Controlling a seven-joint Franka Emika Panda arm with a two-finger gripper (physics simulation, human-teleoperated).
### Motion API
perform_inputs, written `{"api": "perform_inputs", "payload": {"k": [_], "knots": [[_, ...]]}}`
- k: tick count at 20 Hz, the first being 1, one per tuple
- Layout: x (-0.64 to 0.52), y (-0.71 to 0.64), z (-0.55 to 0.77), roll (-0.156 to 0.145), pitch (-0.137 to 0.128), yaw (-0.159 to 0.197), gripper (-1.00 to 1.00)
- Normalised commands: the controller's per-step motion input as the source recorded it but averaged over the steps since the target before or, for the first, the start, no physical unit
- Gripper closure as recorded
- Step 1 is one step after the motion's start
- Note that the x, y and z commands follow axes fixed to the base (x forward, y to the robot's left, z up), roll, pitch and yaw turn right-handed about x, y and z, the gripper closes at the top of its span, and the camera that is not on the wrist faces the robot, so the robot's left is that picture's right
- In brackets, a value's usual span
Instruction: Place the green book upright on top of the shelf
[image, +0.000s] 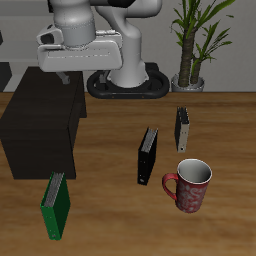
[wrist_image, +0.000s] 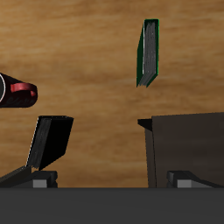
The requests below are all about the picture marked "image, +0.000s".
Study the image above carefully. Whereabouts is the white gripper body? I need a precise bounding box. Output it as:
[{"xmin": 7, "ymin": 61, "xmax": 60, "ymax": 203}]
[{"xmin": 36, "ymin": 29, "xmax": 124, "ymax": 73}]

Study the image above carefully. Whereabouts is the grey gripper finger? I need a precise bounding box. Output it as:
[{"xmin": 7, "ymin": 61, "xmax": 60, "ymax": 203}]
[
  {"xmin": 97, "ymin": 69, "xmax": 108, "ymax": 85},
  {"xmin": 55, "ymin": 71, "xmax": 71, "ymax": 85}
]

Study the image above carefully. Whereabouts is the white and black book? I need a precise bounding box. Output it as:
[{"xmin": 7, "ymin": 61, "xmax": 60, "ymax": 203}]
[{"xmin": 174, "ymin": 106, "xmax": 191, "ymax": 154}]

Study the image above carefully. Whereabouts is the green book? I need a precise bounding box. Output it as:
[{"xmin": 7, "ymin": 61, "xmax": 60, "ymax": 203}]
[{"xmin": 40, "ymin": 171, "xmax": 72, "ymax": 241}]

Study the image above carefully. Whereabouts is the dark brown desk caddy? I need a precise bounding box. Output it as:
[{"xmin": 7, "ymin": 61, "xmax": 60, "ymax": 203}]
[{"xmin": 0, "ymin": 66, "xmax": 88, "ymax": 181}]

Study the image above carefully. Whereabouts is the green pot plant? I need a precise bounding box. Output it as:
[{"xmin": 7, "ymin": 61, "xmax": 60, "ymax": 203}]
[{"xmin": 169, "ymin": 0, "xmax": 236, "ymax": 93}]

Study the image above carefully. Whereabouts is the red patterned mug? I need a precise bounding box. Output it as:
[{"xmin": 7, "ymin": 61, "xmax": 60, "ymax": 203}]
[{"xmin": 161, "ymin": 158, "xmax": 214, "ymax": 214}]

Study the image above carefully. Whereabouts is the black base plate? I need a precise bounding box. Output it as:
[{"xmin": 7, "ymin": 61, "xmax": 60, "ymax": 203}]
[{"xmin": 86, "ymin": 62, "xmax": 171, "ymax": 100}]

